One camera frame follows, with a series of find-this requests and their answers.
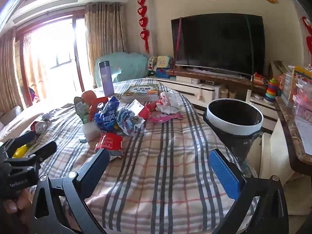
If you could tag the pale hanging toy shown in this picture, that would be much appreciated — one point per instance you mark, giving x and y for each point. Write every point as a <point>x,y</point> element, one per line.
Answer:
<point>201,95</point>

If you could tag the red heart hanging decoration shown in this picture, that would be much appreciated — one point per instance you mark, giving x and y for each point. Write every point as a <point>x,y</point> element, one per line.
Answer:
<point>142,22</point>
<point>308,39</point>

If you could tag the cardboard box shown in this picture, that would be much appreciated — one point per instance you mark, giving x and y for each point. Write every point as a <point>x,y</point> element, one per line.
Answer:
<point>277,69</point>

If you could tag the silver red can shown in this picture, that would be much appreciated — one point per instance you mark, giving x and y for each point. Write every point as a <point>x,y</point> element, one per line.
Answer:
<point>39,126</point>

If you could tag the red tube package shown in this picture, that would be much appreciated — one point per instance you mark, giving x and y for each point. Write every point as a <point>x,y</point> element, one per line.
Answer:
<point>152,106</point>

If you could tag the purple thermos bottle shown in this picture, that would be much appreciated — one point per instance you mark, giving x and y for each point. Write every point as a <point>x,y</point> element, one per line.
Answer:
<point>106,78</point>

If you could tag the ferris wheel toy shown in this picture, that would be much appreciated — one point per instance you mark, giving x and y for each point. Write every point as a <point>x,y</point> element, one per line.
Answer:
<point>151,63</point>

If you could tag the sliding glass door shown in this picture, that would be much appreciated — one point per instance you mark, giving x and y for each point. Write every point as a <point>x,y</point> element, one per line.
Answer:
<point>53,53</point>

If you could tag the person's left hand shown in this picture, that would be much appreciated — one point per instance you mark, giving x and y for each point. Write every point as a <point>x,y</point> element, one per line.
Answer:
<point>11,206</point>

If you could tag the crumpled blue white wrapper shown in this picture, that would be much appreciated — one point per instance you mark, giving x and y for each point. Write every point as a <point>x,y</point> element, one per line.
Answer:
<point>129,123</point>

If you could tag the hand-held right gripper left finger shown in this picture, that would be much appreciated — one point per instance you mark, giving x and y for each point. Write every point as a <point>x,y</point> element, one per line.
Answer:
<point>93,175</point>

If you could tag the clear plastic container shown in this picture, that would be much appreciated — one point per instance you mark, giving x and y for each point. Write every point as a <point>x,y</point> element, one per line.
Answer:
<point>287,85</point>

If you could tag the yellow green toy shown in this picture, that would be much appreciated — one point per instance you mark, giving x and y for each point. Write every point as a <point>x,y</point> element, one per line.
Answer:
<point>164,61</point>

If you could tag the brown marble counter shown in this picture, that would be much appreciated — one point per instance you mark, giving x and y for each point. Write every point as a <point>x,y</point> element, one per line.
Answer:
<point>287,126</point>

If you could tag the white set-top box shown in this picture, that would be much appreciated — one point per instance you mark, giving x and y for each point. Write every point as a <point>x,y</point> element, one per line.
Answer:
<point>209,81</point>

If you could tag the beige patterned curtain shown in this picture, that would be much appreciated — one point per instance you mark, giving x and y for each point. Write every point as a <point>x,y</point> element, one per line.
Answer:
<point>9,78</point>
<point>104,39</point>

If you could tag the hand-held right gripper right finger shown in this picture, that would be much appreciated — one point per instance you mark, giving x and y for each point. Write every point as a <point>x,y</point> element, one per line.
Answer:
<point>225,175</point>

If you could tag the pink clear plastic box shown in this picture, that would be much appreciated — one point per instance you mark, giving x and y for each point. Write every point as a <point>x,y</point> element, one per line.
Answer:
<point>302,107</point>

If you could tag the white television cabinet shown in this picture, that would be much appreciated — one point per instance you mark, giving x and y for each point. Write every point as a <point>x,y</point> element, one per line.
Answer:
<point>185,85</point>

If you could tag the blue toy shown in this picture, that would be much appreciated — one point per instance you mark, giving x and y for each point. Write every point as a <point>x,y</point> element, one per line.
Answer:
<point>163,73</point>

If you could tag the crumpled foil wrapper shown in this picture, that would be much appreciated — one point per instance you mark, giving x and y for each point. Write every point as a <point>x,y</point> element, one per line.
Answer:
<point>48,116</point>

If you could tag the pink wrapper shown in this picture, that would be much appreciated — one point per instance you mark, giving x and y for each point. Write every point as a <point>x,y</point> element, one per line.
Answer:
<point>163,118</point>

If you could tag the orange toy figure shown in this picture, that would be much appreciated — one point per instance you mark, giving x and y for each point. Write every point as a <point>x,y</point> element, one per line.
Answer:
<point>97,107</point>

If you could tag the teal cushion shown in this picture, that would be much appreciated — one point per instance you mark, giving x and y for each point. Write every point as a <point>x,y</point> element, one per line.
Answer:
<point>131,65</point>

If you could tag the white plastic container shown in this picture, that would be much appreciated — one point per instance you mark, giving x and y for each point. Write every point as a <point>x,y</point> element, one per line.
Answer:
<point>92,131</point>

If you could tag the blue snack bag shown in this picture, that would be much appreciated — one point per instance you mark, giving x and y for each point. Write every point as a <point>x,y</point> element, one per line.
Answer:
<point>106,117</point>

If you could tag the white red plastic bag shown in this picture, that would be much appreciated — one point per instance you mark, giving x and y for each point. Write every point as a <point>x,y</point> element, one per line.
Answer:
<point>168,102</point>

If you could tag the yellow plastic object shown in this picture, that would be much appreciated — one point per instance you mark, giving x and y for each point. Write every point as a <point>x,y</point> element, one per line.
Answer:
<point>20,151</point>

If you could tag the white bin with black bag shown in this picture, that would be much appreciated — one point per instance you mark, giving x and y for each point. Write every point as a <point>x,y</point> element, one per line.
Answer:
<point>234,124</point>

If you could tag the green carton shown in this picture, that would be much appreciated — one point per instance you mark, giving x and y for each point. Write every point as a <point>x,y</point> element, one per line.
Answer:
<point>81,112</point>

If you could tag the colourful children's book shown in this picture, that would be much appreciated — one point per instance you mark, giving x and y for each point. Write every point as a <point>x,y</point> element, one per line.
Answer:
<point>141,91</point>

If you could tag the red white packet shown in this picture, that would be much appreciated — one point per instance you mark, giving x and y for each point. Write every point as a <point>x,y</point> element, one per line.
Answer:
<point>136,108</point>

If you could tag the red wooden train toy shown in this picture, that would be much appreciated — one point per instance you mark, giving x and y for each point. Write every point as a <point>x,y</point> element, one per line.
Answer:
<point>258,79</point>

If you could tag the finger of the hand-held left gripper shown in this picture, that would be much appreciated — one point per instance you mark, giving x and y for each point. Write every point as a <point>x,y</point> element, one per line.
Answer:
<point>46,148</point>
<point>23,137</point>

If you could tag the red foil packet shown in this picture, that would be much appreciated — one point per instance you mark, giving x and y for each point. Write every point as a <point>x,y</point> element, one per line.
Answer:
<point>108,142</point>

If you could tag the black television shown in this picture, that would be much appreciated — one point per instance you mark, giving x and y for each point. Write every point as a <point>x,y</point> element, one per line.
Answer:
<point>217,41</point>

